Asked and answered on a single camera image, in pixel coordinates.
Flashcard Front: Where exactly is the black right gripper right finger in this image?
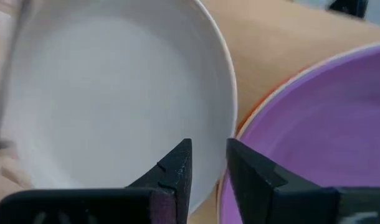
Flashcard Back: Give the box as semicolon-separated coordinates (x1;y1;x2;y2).
226;138;380;224

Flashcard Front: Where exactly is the grey plate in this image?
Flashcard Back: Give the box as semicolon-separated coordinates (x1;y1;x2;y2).
0;0;239;215

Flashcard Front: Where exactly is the purple plate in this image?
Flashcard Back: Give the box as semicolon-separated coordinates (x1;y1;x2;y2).
217;42;380;224

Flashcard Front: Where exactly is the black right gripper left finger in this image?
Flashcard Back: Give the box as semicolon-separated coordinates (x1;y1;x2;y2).
0;138;193;224

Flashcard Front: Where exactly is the orange plate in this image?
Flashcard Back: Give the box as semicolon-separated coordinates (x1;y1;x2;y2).
235;65;312;133

